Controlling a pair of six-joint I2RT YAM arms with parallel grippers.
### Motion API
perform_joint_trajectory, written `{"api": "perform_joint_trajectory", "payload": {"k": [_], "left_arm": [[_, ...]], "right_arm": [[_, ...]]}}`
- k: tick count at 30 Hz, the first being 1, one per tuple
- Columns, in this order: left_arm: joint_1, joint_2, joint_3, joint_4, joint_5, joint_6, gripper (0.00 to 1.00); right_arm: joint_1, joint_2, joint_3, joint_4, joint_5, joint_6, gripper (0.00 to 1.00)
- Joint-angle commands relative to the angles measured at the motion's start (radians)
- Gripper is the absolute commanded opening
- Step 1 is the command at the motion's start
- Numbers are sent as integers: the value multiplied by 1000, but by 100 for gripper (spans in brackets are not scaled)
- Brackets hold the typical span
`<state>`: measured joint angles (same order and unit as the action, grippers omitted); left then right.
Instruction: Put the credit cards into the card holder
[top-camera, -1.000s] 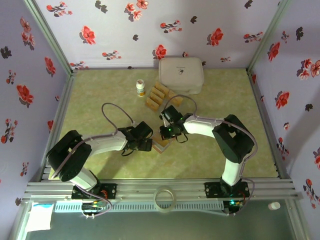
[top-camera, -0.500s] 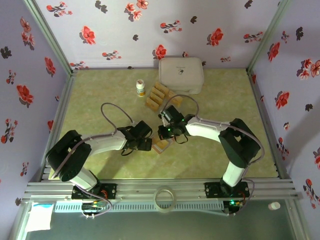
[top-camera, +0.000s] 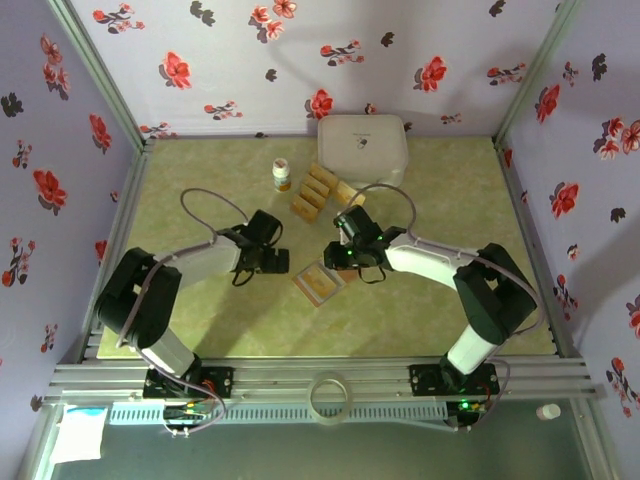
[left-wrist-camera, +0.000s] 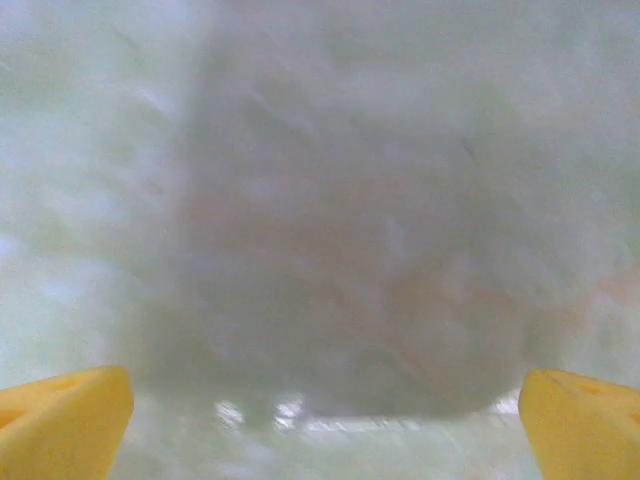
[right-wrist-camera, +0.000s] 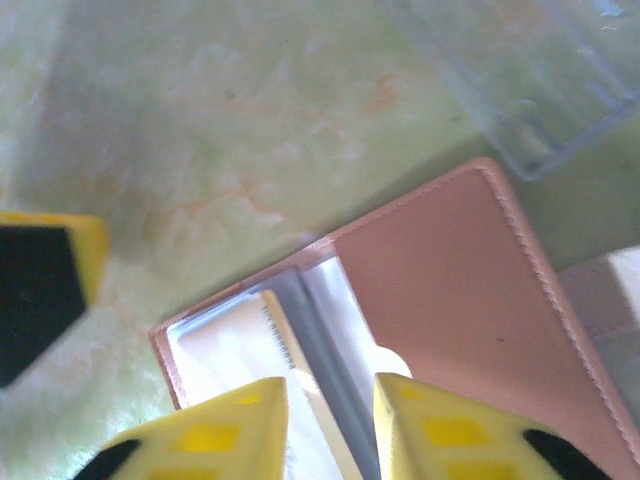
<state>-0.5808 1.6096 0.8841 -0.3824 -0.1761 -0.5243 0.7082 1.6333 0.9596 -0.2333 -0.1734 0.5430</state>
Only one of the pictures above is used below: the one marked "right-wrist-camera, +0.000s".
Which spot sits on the pink card holder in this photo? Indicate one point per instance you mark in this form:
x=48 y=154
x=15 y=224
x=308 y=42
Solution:
x=440 y=280

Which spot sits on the clear acrylic card stand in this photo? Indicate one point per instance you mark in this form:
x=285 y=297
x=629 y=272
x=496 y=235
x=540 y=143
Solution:
x=525 y=75

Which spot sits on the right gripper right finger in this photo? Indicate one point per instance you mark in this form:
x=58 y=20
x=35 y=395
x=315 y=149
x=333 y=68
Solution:
x=450 y=440

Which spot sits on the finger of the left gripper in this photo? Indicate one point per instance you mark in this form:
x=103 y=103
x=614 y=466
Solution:
x=40 y=290

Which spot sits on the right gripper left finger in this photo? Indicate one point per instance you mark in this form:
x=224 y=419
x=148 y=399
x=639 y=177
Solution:
x=215 y=440

